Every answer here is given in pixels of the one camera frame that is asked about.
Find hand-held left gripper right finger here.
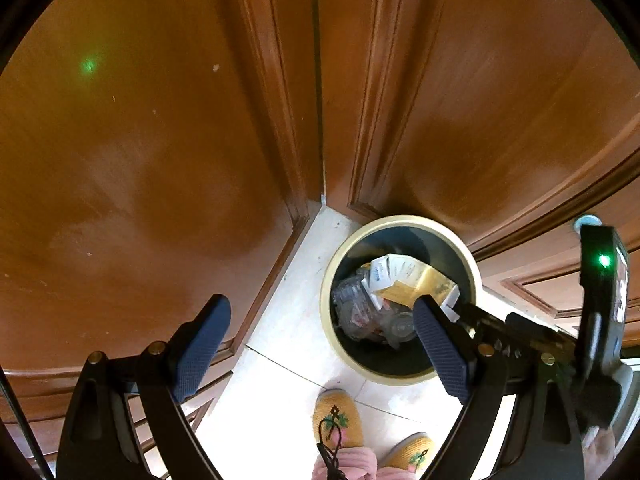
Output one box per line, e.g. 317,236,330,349
412,296,586,480

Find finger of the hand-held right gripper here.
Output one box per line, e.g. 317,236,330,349
452,302,581,366

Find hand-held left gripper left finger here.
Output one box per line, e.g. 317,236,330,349
55,294,233,480

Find white and yellow carton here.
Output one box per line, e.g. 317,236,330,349
382,260,463,321

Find round cream trash bin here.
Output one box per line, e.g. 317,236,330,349
320,215,483,387

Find clear plastic tray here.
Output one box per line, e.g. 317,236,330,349
332,270,386,341

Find yellow embroidered slipper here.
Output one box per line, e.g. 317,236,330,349
312,389,365,461
382,432,435,471

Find pink fleece pants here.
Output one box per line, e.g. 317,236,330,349
310,447,426,480

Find black cable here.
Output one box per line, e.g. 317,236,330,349
316,412,351,480

